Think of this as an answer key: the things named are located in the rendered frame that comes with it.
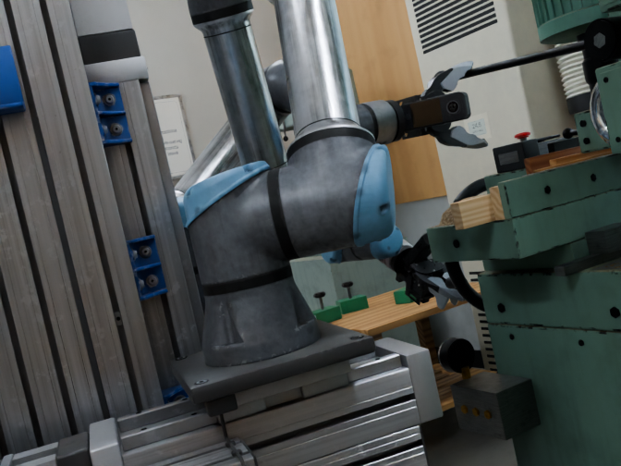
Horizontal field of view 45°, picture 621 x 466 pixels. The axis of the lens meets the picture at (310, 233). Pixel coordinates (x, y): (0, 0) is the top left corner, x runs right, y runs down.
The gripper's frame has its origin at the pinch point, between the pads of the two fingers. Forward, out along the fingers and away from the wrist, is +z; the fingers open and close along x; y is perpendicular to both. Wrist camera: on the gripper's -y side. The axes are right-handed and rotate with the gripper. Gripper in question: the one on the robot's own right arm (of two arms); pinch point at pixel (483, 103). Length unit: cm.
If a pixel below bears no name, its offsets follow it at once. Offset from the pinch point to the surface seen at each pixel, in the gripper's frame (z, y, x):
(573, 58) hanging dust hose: 122, 85, -12
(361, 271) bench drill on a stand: 86, 196, 60
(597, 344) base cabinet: -10.0, -25.7, 38.8
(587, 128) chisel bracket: 8.7, -14.1, 8.0
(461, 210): -24.1, -18.0, 15.2
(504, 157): 4.7, 2.4, 10.5
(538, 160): 1.7, -8.9, 11.6
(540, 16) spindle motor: 5.2, -11.4, -12.0
